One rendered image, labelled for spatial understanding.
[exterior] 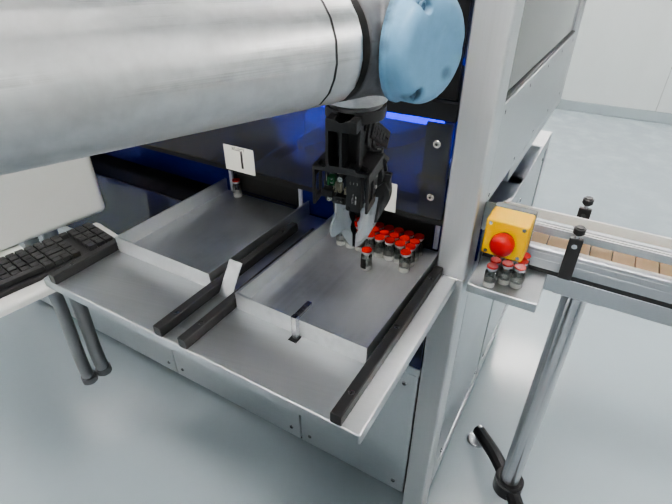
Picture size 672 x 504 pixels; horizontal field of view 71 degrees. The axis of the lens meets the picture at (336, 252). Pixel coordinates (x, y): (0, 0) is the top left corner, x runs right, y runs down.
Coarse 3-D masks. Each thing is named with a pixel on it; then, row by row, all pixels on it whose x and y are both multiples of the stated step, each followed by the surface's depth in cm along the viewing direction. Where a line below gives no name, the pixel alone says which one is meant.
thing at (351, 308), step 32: (288, 256) 93; (320, 256) 97; (352, 256) 97; (256, 288) 87; (288, 288) 88; (320, 288) 88; (352, 288) 88; (384, 288) 88; (416, 288) 86; (288, 320) 78; (320, 320) 81; (352, 320) 81; (384, 320) 81; (352, 352) 73
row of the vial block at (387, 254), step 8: (336, 240) 101; (344, 240) 100; (368, 240) 96; (376, 240) 95; (392, 240) 94; (400, 240) 94; (352, 248) 100; (360, 248) 98; (376, 248) 96; (384, 248) 95; (392, 248) 94; (400, 248) 93; (408, 248) 92; (376, 256) 97; (384, 256) 96; (392, 256) 95
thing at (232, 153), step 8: (224, 144) 105; (224, 152) 106; (232, 152) 105; (248, 152) 102; (232, 160) 106; (240, 160) 105; (248, 160) 104; (232, 168) 107; (240, 168) 106; (248, 168) 105
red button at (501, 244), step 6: (498, 234) 79; (504, 234) 79; (492, 240) 79; (498, 240) 79; (504, 240) 78; (510, 240) 78; (492, 246) 80; (498, 246) 79; (504, 246) 78; (510, 246) 78; (492, 252) 80; (498, 252) 79; (504, 252) 79; (510, 252) 79
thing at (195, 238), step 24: (216, 192) 120; (168, 216) 108; (192, 216) 112; (216, 216) 112; (240, 216) 112; (264, 216) 112; (288, 216) 105; (120, 240) 97; (144, 240) 103; (168, 240) 103; (192, 240) 103; (216, 240) 103; (240, 240) 103; (264, 240) 99; (168, 264) 92; (192, 264) 95; (216, 264) 95
